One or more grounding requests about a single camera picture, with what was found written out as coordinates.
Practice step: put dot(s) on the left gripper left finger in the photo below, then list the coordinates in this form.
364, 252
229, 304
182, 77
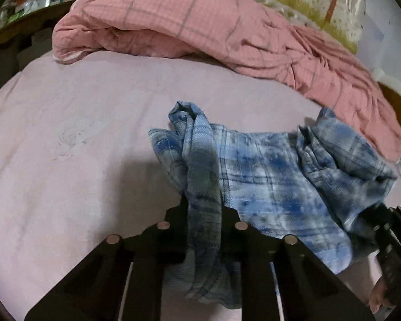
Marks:
121, 278

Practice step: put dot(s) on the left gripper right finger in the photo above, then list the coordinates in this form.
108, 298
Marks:
281, 279

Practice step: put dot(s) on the blue plaid shirt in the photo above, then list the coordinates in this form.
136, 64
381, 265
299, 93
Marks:
314, 183

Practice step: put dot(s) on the right hand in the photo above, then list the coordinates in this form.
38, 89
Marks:
377, 298

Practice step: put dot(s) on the pink bed sheet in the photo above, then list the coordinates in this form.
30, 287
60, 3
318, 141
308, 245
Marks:
76, 162

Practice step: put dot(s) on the dark wooden desk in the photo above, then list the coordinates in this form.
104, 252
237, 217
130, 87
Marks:
17, 36

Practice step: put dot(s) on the pink checked duvet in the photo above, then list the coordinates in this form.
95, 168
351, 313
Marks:
247, 37

